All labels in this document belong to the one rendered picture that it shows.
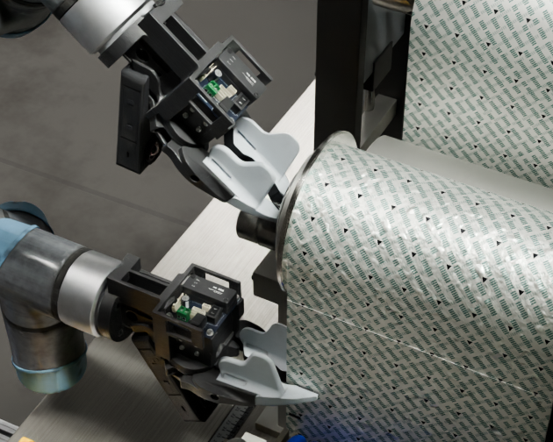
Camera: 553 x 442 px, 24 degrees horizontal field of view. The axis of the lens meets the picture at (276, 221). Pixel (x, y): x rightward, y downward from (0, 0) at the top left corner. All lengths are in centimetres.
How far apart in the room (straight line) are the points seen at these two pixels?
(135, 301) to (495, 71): 38
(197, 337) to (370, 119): 47
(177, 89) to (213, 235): 56
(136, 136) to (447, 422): 36
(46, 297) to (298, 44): 233
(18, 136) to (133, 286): 208
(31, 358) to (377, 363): 39
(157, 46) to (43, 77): 236
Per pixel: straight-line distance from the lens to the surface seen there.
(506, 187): 116
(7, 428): 228
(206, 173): 108
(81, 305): 120
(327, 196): 103
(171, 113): 107
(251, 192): 109
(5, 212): 139
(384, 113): 151
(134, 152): 114
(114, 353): 146
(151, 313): 117
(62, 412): 141
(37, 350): 130
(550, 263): 99
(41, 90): 336
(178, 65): 106
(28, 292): 123
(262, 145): 111
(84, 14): 106
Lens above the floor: 199
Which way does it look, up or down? 43 degrees down
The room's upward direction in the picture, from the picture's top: straight up
